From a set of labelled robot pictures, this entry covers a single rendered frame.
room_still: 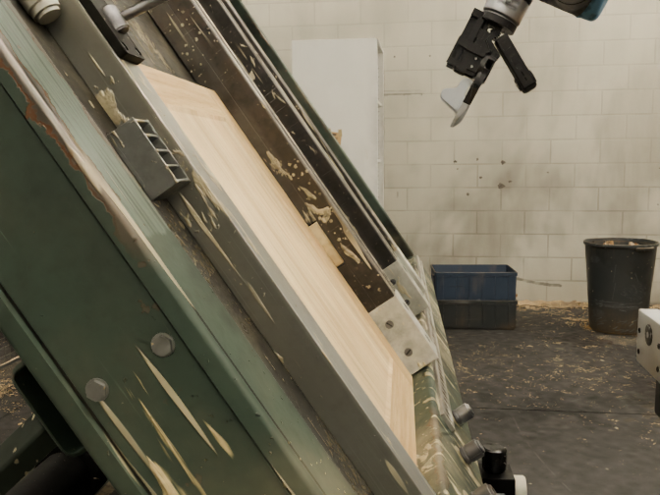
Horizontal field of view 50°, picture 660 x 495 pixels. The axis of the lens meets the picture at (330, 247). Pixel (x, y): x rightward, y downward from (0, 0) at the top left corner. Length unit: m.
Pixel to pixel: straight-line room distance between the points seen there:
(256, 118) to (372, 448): 0.63
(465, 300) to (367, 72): 1.78
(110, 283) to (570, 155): 6.02
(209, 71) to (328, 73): 3.79
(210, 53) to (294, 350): 0.64
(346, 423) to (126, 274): 0.33
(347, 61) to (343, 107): 0.31
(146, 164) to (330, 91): 4.32
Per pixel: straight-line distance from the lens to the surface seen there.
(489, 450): 1.20
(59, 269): 0.47
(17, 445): 0.64
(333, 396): 0.70
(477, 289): 5.33
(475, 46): 1.38
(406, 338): 1.18
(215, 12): 1.64
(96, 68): 0.72
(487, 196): 6.30
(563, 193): 6.38
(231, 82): 1.19
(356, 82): 4.93
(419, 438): 0.95
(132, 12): 0.75
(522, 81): 1.39
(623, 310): 5.44
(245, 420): 0.45
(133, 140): 0.66
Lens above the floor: 1.25
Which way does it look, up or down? 7 degrees down
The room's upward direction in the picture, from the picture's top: 1 degrees counter-clockwise
